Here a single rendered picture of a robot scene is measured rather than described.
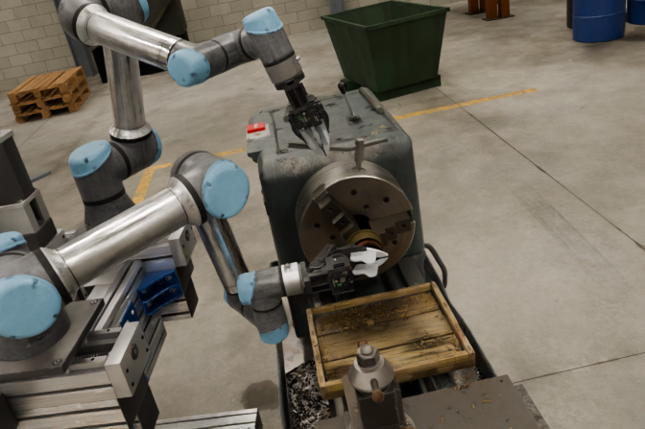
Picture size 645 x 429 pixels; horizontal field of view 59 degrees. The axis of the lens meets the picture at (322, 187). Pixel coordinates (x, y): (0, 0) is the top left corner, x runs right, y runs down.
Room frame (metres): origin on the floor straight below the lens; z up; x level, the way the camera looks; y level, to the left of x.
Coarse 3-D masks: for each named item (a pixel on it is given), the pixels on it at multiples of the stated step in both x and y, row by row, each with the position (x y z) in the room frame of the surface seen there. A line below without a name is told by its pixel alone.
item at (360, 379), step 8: (384, 360) 0.76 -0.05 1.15; (352, 368) 0.76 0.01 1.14; (376, 368) 0.75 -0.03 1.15; (384, 368) 0.75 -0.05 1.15; (392, 368) 0.76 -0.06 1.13; (352, 376) 0.75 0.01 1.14; (360, 376) 0.74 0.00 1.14; (368, 376) 0.74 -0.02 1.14; (376, 376) 0.74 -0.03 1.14; (384, 376) 0.74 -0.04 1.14; (392, 376) 0.74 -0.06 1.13; (352, 384) 0.74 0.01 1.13; (360, 384) 0.74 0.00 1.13; (368, 384) 0.73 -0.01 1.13; (384, 384) 0.73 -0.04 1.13; (368, 392) 0.73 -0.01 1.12
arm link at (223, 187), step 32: (192, 160) 1.16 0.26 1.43; (224, 160) 1.12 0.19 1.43; (160, 192) 1.07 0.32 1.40; (192, 192) 1.05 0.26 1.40; (224, 192) 1.07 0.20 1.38; (128, 224) 1.00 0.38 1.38; (160, 224) 1.02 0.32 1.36; (192, 224) 1.07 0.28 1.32; (32, 256) 0.92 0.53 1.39; (64, 256) 0.93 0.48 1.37; (96, 256) 0.94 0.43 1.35; (128, 256) 0.98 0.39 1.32; (0, 288) 0.84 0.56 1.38; (32, 288) 0.86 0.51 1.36; (64, 288) 0.89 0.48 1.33; (0, 320) 0.83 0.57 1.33; (32, 320) 0.85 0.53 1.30
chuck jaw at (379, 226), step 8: (392, 216) 1.34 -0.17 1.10; (400, 216) 1.33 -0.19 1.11; (408, 216) 1.32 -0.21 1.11; (376, 224) 1.32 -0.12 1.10; (384, 224) 1.31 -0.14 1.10; (392, 224) 1.30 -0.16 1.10; (400, 224) 1.31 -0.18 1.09; (408, 224) 1.31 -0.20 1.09; (376, 232) 1.28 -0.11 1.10; (384, 232) 1.27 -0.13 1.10; (392, 232) 1.30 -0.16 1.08; (400, 232) 1.31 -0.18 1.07; (384, 240) 1.27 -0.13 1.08
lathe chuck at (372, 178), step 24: (336, 168) 1.42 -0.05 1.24; (312, 192) 1.37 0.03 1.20; (336, 192) 1.34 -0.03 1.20; (360, 192) 1.35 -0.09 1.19; (384, 192) 1.35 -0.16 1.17; (312, 216) 1.34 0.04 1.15; (384, 216) 1.35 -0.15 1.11; (312, 240) 1.34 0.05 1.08; (336, 240) 1.34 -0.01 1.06; (408, 240) 1.35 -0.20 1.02; (384, 264) 1.35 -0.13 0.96
